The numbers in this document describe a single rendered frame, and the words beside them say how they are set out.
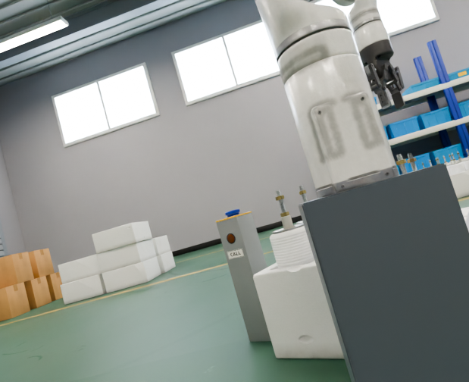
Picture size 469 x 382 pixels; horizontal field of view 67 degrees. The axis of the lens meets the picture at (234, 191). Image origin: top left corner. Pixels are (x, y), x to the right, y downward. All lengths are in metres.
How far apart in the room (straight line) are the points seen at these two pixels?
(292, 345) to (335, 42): 0.58
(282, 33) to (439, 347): 0.36
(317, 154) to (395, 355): 0.21
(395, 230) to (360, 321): 0.09
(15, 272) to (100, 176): 3.03
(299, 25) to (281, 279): 0.49
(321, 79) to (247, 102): 5.82
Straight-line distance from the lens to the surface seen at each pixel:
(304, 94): 0.41
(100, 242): 3.42
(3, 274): 4.34
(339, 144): 0.39
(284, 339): 0.80
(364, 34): 0.96
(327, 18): 0.44
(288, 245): 0.75
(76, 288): 3.60
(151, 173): 6.41
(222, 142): 6.12
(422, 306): 0.39
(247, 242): 0.89
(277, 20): 0.44
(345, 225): 0.36
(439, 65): 5.90
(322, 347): 0.76
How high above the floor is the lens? 0.30
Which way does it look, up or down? 5 degrees up
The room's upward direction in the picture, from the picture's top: 16 degrees counter-clockwise
